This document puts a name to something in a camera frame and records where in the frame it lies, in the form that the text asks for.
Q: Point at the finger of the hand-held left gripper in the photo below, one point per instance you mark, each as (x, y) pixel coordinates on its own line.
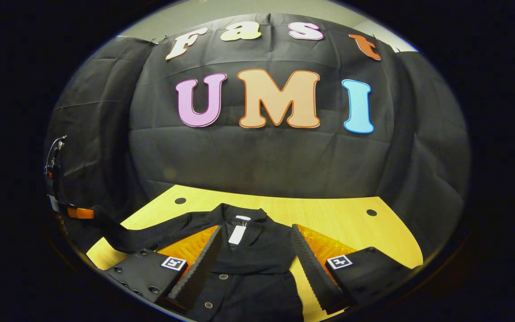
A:
(81, 213)

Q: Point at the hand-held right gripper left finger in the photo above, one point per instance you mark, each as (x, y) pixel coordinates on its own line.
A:
(197, 268)

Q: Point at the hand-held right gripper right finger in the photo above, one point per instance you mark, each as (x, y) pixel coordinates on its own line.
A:
(313, 273)

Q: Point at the black buttoned jacket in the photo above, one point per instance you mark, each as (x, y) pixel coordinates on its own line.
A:
(257, 255)

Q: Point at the black backdrop cloth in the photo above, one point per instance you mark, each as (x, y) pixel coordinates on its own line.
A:
(262, 161)

